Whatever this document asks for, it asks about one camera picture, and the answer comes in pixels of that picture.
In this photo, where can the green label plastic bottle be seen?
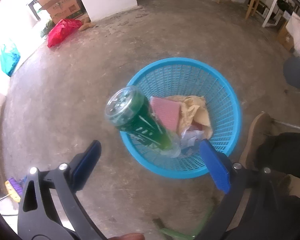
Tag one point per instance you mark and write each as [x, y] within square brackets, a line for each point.
[130, 111]

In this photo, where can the clear printed plastic bag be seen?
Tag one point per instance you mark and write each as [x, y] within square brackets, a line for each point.
[191, 137]

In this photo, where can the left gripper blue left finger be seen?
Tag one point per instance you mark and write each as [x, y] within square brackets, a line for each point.
[82, 165]

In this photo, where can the teal plastic bag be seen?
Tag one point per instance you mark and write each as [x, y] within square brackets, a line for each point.
[9, 58]

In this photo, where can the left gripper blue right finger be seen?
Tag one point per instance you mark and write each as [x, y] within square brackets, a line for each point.
[217, 164]

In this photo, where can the cardboard box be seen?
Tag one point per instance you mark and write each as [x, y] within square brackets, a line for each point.
[61, 9]

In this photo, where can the red plastic bag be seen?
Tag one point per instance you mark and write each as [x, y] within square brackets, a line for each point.
[61, 31]

